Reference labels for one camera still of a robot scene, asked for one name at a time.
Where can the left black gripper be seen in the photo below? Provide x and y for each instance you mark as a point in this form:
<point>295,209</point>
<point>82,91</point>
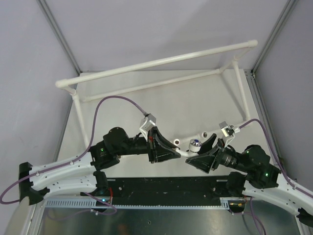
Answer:
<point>164,153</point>

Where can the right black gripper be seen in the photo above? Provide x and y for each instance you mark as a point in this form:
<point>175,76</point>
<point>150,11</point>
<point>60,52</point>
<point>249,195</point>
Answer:
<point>205,162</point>

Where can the white faucet with chrome knob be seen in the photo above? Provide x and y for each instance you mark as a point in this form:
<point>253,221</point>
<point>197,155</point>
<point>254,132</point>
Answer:
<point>195,145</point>

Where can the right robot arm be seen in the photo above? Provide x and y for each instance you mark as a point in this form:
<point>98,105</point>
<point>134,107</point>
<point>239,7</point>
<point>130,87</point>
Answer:
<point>253,175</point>

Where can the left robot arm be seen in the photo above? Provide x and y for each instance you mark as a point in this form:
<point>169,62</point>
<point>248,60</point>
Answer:
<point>84,173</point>

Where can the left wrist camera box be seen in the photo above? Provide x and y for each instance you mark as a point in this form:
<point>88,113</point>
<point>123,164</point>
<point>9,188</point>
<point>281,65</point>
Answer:
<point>148,122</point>

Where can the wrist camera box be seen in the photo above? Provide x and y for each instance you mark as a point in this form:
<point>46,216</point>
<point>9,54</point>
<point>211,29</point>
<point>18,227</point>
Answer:
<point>148,122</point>
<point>227,130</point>

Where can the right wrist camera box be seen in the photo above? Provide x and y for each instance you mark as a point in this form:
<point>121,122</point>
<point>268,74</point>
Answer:
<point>227,130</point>

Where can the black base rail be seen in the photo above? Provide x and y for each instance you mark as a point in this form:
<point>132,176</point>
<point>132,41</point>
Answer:
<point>172,191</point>

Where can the aluminium table frame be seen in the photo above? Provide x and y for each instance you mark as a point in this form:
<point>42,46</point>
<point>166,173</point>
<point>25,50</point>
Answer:
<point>104,204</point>

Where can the white PVC pipe frame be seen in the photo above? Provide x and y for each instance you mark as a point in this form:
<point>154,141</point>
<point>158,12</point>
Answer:
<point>186,103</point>

